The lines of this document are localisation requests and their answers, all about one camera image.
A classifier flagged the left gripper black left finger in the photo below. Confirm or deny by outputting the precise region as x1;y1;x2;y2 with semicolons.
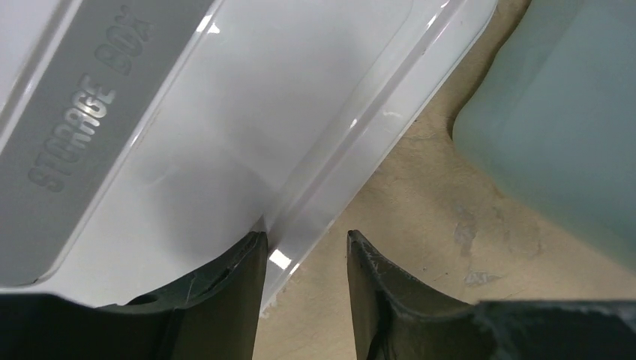
1;232;268;359

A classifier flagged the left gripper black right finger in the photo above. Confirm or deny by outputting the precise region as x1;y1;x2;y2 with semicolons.
347;230;635;359

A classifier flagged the white plastic bin lid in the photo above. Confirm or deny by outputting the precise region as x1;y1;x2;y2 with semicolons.
1;1;497;307

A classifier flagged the teal plastic bin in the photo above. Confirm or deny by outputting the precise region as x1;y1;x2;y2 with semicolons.
452;1;635;270

